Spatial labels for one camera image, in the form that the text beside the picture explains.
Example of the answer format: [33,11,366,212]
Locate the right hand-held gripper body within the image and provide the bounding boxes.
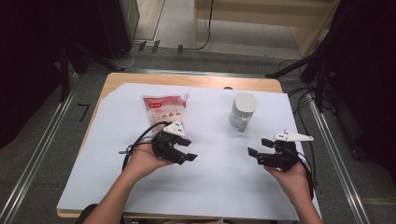
[257,130,315,172]

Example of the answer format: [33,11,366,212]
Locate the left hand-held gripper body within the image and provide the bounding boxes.
[151,120,188,164]

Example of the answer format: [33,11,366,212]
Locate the red and white spout pouch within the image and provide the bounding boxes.
[141,92,191,138]

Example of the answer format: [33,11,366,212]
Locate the white container with hinged lid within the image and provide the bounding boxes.
[229,91,258,133]

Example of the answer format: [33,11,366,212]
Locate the person's left hand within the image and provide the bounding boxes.
[123,142,176,183]

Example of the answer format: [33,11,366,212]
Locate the person's right hand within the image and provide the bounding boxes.
[264,161,313,205]

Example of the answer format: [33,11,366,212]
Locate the white table cover sheet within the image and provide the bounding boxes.
[56,82,323,222]

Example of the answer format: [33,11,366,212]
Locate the black metal stand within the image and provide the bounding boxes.
[58,40,92,103]
[265,46,332,113]

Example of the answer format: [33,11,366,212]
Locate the dark curtain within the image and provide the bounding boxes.
[317,0,396,185]

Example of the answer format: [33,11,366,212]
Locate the light wooden shelf unit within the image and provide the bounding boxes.
[192,0,341,59]

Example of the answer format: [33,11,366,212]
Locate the black cabinet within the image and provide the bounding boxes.
[96,0,140,61]

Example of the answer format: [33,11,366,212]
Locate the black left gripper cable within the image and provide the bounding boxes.
[120,120,172,172]

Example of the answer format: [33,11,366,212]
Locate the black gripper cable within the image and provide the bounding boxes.
[292,146,316,200]
[120,120,172,172]

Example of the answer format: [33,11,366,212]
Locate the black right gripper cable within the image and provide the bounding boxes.
[292,146,316,200]

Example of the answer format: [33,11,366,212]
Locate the black floor cable bundle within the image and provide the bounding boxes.
[276,59,319,188]

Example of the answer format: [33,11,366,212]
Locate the metal floor rail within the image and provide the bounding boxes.
[307,92,372,224]
[0,73,79,224]

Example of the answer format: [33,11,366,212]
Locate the grey floor cable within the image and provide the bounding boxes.
[106,45,138,71]

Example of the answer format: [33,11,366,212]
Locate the black hanging cable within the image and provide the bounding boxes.
[194,0,216,51]

